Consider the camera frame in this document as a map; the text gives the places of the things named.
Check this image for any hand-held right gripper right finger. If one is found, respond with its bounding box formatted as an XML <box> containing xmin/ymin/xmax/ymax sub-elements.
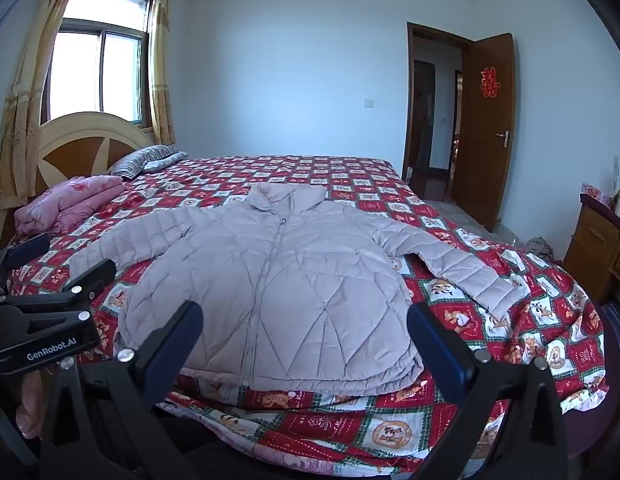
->
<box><xmin>406</xmin><ymin>302</ymin><xmax>583</xmax><ymax>480</ymax></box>

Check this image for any window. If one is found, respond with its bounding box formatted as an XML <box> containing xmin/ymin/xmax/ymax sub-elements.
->
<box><xmin>40</xmin><ymin>0</ymin><xmax>155</xmax><ymax>131</ymax></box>

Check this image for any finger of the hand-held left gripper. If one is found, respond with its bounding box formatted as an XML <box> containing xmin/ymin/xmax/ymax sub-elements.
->
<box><xmin>0</xmin><ymin>259</ymin><xmax>117</xmax><ymax>318</ymax></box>
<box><xmin>0</xmin><ymin>234</ymin><xmax>52</xmax><ymax>281</ymax></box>

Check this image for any dark cloth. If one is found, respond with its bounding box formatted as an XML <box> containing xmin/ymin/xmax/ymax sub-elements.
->
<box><xmin>522</xmin><ymin>237</ymin><xmax>555</xmax><ymax>261</ymax></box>

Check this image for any wooden cabinet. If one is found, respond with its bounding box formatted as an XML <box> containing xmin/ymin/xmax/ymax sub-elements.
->
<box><xmin>562</xmin><ymin>194</ymin><xmax>620</xmax><ymax>306</ymax></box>

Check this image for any yellow patterned curtain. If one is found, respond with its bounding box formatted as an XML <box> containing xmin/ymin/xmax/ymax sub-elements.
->
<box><xmin>0</xmin><ymin>0</ymin><xmax>88</xmax><ymax>206</ymax></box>
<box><xmin>149</xmin><ymin>0</ymin><xmax>177</xmax><ymax>146</ymax></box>

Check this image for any pink folded quilt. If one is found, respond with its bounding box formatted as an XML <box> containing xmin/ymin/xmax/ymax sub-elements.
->
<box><xmin>14</xmin><ymin>175</ymin><xmax>126</xmax><ymax>236</ymax></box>

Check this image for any cream and brown headboard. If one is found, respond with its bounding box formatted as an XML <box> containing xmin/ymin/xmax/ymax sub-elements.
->
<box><xmin>34</xmin><ymin>112</ymin><xmax>155</xmax><ymax>196</ymax></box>

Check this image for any person's left hand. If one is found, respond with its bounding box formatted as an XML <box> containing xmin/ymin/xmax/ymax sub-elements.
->
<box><xmin>12</xmin><ymin>372</ymin><xmax>47</xmax><ymax>437</ymax></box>

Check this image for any red bear printed blanket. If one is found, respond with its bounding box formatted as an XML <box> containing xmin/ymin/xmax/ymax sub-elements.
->
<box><xmin>5</xmin><ymin>154</ymin><xmax>610</xmax><ymax>476</ymax></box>

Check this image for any striped pillow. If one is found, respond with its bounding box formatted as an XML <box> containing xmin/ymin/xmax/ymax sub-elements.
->
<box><xmin>108</xmin><ymin>144</ymin><xmax>189</xmax><ymax>180</ymax></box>

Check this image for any brown wooden door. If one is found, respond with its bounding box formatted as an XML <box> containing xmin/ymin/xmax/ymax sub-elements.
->
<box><xmin>450</xmin><ymin>33</ymin><xmax>515</xmax><ymax>233</ymax></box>

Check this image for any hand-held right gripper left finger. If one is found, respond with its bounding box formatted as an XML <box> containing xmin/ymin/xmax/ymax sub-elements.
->
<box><xmin>39</xmin><ymin>301</ymin><xmax>205</xmax><ymax>480</ymax></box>

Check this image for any grey quilted puffer jacket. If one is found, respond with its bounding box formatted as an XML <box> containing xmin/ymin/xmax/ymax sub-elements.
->
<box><xmin>67</xmin><ymin>181</ymin><xmax>526</xmax><ymax>396</ymax></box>

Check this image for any brown door frame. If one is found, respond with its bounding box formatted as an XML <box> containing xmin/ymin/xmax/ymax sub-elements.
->
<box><xmin>402</xmin><ymin>22</ymin><xmax>473</xmax><ymax>201</ymax></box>

